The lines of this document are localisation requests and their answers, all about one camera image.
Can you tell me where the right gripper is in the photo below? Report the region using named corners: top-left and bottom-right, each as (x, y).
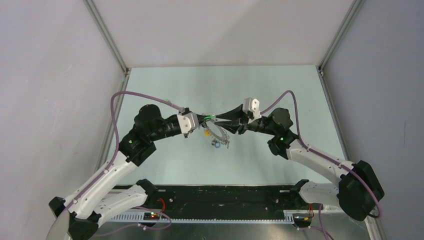
top-left (214, 104), bottom-right (277, 136)

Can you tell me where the large metal keyring disc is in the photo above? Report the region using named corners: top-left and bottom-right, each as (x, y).
top-left (202, 119), bottom-right (230, 149)

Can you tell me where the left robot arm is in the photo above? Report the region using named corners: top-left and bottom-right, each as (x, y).
top-left (46, 104), bottom-right (210, 240)

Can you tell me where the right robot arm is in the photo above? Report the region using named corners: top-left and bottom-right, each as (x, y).
top-left (216, 106), bottom-right (385, 221)

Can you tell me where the left control board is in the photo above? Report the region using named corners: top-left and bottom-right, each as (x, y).
top-left (143, 211), bottom-right (161, 221)

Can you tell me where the control board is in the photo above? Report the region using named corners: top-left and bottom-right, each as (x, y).
top-left (293, 215), bottom-right (314, 223)
top-left (143, 211), bottom-right (161, 221)

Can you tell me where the right control board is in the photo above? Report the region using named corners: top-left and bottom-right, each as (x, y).
top-left (293, 215), bottom-right (314, 223)

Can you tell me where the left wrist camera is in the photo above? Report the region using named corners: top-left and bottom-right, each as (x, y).
top-left (176, 112), bottom-right (199, 135)

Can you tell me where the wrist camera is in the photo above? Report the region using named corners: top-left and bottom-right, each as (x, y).
top-left (242, 97), bottom-right (262, 121)
top-left (176, 112), bottom-right (199, 135)

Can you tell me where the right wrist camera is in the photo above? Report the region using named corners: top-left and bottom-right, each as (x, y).
top-left (242, 97), bottom-right (262, 121)

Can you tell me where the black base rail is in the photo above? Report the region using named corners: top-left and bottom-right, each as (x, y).
top-left (142, 184), bottom-right (319, 221)

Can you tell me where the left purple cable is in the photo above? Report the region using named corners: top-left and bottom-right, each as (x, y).
top-left (62, 91), bottom-right (185, 213)

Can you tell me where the left aluminium frame post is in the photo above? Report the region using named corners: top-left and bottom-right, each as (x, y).
top-left (83, 0), bottom-right (129, 76)

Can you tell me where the aluminium frame post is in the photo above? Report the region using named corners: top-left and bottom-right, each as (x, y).
top-left (83, 0), bottom-right (129, 76)
top-left (317, 0), bottom-right (365, 76)

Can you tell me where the right aluminium frame post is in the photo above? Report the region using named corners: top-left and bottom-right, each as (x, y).
top-left (317, 0), bottom-right (365, 76)

